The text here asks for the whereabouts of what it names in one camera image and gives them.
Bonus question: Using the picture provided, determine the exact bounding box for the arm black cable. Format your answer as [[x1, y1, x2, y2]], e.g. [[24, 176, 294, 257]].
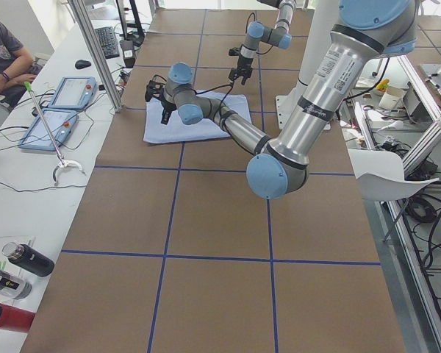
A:
[[152, 74, 236, 122]]

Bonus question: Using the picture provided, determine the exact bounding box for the blue teach pendant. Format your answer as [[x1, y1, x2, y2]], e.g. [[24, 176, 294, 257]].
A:
[[48, 76, 98, 111], [17, 107, 80, 152]]

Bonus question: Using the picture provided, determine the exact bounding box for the black computer mouse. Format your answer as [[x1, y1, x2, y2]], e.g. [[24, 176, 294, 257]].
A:
[[74, 60, 91, 70]]

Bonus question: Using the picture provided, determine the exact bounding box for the seated person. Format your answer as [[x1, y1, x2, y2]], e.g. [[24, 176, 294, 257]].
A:
[[0, 22, 43, 109]]

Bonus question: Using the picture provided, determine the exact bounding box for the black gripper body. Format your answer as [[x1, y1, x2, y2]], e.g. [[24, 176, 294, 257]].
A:
[[160, 91, 176, 112], [236, 55, 254, 76]]

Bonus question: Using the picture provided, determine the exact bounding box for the light blue striped shirt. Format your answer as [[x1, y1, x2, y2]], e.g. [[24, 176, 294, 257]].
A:
[[143, 93, 252, 145]]

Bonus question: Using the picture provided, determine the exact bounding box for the black power adapter box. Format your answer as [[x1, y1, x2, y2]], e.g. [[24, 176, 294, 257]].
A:
[[119, 40, 136, 68]]

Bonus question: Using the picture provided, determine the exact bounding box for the white plastic chair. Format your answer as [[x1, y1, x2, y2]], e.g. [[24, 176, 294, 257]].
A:
[[348, 149, 440, 202]]

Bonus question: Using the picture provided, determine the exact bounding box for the aluminium frame post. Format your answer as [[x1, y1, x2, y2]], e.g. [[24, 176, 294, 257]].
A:
[[68, 0, 123, 113]]

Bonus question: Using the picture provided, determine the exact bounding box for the grey black bottle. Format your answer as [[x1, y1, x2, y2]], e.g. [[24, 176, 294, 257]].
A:
[[0, 270, 32, 300]]

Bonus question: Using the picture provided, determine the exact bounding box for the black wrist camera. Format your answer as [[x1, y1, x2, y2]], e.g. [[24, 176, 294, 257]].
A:
[[144, 74, 167, 102], [228, 47, 240, 57]]

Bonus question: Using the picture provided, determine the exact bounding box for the red cylinder bottle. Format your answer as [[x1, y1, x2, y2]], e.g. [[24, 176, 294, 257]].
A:
[[0, 303, 35, 333]]

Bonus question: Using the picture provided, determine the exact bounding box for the black keyboard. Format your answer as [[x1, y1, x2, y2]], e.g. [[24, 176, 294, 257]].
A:
[[94, 26, 120, 59]]

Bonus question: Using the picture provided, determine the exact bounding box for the black water bottle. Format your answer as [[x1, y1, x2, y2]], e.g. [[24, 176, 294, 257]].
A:
[[2, 242, 54, 277]]

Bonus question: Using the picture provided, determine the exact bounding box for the upper blue teach pendant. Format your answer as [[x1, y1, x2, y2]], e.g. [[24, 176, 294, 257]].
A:
[[48, 76, 98, 111]]

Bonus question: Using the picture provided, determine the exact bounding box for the reacher grabber stick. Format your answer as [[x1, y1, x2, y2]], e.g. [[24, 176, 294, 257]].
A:
[[24, 81, 86, 186]]

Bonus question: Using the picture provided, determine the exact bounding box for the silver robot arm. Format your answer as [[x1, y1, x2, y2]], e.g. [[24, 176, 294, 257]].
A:
[[159, 1, 420, 199], [229, 0, 297, 85]]

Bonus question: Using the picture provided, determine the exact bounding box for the lower blue teach pendant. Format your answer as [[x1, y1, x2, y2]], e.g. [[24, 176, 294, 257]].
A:
[[17, 107, 80, 152]]

